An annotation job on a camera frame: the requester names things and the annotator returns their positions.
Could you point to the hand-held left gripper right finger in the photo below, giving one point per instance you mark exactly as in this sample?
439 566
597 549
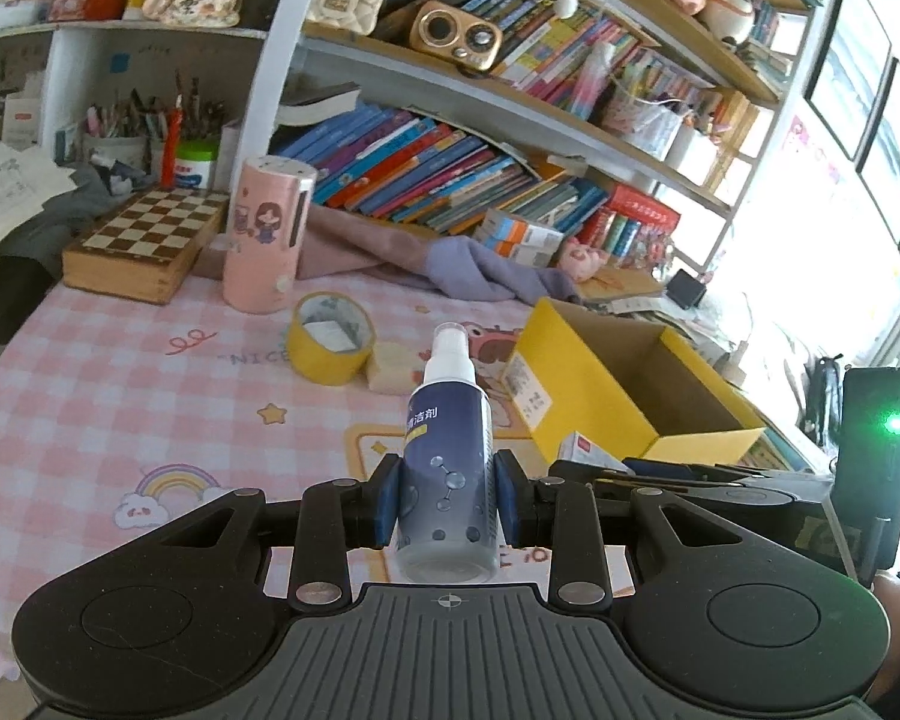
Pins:
506 499

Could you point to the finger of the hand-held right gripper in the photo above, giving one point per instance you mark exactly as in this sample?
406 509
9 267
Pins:
656 467
585 471

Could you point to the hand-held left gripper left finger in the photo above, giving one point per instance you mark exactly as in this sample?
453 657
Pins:
385 499

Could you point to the small red white box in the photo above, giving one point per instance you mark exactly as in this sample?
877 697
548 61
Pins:
589 448

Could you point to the yellow cardboard box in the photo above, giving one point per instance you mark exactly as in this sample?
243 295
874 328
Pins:
592 405

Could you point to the blue white spray bottle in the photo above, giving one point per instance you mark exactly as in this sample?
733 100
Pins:
446 465

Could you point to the beige rectangular block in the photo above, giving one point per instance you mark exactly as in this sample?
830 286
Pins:
394 369

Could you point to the yellow tape roll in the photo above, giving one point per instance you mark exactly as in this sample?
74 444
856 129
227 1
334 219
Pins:
322 367

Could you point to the pink cylinder container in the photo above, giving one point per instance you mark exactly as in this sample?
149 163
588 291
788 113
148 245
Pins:
259 277

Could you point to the dark bag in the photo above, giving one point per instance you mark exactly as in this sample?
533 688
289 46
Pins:
821 405

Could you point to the small black stand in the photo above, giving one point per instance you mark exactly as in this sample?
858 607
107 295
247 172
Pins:
684 289

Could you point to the brown kraft notebook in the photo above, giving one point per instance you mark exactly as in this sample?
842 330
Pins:
622 286

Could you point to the pink pig toy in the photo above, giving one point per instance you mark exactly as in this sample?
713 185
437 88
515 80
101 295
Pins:
581 259

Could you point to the colourful spiky ornament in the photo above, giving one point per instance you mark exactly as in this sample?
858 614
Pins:
654 249

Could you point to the mauve lavender cloth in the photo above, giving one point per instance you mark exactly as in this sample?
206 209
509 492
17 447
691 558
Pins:
390 255

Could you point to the pink printed tablecloth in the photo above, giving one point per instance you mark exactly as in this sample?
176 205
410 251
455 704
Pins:
120 390

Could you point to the white storage box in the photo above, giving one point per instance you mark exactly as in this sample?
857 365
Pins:
694 154

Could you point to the row of blue spined books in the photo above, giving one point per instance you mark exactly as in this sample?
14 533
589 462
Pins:
420 172

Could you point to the pink patterned pen box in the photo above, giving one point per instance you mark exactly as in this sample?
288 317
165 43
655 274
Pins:
637 127

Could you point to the wooden chess board box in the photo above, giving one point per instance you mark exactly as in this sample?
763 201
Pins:
142 240

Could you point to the white jar with green lid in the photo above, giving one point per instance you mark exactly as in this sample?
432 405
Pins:
195 165

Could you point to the pastel rainbow bottle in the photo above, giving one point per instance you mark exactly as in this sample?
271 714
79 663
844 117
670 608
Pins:
591 82

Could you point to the thick white paged book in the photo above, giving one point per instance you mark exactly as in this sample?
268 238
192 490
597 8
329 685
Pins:
319 106

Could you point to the red pen with white cap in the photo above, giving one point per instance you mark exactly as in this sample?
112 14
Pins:
171 150

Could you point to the dark grey cloth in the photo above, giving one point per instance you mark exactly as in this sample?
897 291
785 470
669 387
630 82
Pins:
67 210

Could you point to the row of assorted small books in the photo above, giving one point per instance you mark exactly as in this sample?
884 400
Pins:
540 37

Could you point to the gold retro radio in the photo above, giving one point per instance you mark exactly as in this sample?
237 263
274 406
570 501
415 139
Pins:
454 37

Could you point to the white pig shaped jar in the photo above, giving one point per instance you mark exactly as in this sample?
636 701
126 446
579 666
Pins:
727 15

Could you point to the pen holder with pens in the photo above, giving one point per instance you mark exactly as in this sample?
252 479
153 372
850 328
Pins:
127 120

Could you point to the white wooden bookshelf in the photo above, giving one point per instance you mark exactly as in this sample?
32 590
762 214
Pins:
270 52

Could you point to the white sheet music papers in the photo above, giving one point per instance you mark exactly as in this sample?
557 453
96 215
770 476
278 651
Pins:
7 187

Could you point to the white box with red label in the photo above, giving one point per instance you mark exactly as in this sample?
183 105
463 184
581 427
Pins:
22 124

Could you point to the white cubby shelf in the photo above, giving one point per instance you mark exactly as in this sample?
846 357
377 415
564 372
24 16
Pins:
67 75

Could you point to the white tissue pack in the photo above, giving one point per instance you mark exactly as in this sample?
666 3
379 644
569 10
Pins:
4 15

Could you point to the alphabet wall poster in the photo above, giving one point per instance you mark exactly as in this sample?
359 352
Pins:
810 154

